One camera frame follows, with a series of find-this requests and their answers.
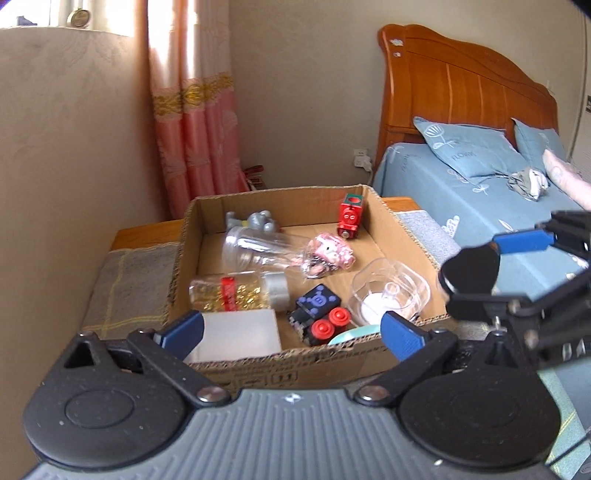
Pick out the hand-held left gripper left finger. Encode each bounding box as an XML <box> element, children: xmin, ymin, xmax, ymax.
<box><xmin>62</xmin><ymin>309</ymin><xmax>232</xmax><ymax>409</ymax></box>

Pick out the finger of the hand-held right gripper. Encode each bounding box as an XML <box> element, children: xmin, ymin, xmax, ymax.
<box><xmin>493</xmin><ymin>210</ymin><xmax>591</xmax><ymax>268</ymax></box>
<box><xmin>436</xmin><ymin>244</ymin><xmax>509</xmax><ymax>319</ymax></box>

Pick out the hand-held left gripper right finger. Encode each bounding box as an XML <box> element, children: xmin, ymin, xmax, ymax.
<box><xmin>353</xmin><ymin>310</ymin><xmax>539</xmax><ymax>409</ymax></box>

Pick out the teal round case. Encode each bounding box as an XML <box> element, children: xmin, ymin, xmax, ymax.
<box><xmin>329</xmin><ymin>324</ymin><xmax>383</xmax><ymax>345</ymax></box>

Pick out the clear rounded plastic container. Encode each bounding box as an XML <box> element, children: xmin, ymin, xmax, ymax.
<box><xmin>347</xmin><ymin>257</ymin><xmax>431</xmax><ymax>326</ymax></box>

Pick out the jar of gold beads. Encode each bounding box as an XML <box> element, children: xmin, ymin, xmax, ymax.
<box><xmin>188</xmin><ymin>271</ymin><xmax>290</xmax><ymax>313</ymax></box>

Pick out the blue black toy train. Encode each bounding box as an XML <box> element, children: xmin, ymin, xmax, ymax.
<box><xmin>287</xmin><ymin>285</ymin><xmax>354</xmax><ymax>346</ymax></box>

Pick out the clear plastic bottle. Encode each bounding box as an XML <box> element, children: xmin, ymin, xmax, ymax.
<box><xmin>221</xmin><ymin>226</ymin><xmax>305</xmax><ymax>278</ymax></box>

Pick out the cardboard box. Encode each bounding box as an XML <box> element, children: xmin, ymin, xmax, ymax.
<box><xmin>168</xmin><ymin>184</ymin><xmax>455</xmax><ymax>388</ymax></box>

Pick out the pink keychain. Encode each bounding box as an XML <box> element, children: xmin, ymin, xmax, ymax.
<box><xmin>299</xmin><ymin>232</ymin><xmax>357</xmax><ymax>280</ymax></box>

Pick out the grey toy figure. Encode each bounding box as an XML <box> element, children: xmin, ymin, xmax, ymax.
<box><xmin>225</xmin><ymin>210</ymin><xmax>282</xmax><ymax>234</ymax></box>

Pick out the crumpled grey cloth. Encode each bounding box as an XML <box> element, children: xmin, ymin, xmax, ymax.
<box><xmin>507</xmin><ymin>168</ymin><xmax>551</xmax><ymax>201</ymax></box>

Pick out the white box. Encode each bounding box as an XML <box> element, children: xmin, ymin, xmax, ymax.
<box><xmin>185</xmin><ymin>308</ymin><xmax>282</xmax><ymax>363</ymax></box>

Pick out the pink pillow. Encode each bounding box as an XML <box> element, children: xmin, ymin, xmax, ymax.
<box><xmin>542</xmin><ymin>148</ymin><xmax>591</xmax><ymax>208</ymax></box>

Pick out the blue printed bed sheet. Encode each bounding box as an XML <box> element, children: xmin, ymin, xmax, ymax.
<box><xmin>372</xmin><ymin>142</ymin><xmax>591</xmax><ymax>305</ymax></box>

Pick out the blue printed pillow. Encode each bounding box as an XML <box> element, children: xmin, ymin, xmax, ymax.
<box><xmin>412</xmin><ymin>115</ymin><xmax>529</xmax><ymax>185</ymax></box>
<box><xmin>512</xmin><ymin>117</ymin><xmax>571</xmax><ymax>178</ymax></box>

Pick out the red toy train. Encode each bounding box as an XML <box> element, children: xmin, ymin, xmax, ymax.
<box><xmin>335</xmin><ymin>193</ymin><xmax>365</xmax><ymax>241</ymax></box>

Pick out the wooden headboard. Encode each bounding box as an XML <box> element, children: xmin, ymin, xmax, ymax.
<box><xmin>375</xmin><ymin>24</ymin><xmax>560</xmax><ymax>171</ymax></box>

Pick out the pink curtain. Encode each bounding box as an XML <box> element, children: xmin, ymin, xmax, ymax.
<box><xmin>147</xmin><ymin>0</ymin><xmax>250</xmax><ymax>220</ymax></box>

